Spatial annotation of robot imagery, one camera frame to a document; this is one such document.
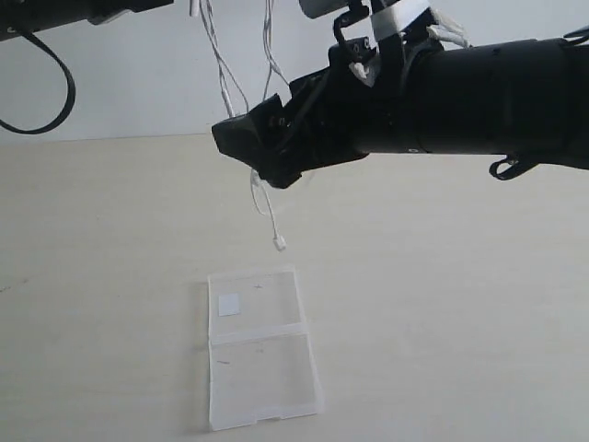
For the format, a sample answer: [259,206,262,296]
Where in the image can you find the white wired earphones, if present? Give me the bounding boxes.
[189,0,287,253]

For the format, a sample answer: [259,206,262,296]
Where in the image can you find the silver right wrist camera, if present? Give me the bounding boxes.
[298,0,365,19]

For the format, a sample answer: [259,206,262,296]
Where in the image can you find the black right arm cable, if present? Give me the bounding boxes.
[488,154,535,182]

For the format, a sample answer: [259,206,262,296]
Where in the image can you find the clear plastic storage case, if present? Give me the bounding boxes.
[207,265,325,431]

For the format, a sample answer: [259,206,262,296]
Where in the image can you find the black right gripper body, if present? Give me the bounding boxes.
[289,36,423,172]

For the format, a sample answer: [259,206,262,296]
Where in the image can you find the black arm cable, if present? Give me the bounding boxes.
[0,29,77,135]
[488,154,535,182]

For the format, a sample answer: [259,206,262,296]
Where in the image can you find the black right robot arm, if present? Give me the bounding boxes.
[212,39,588,189]

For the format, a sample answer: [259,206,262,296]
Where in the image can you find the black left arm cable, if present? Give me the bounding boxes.
[0,29,77,135]

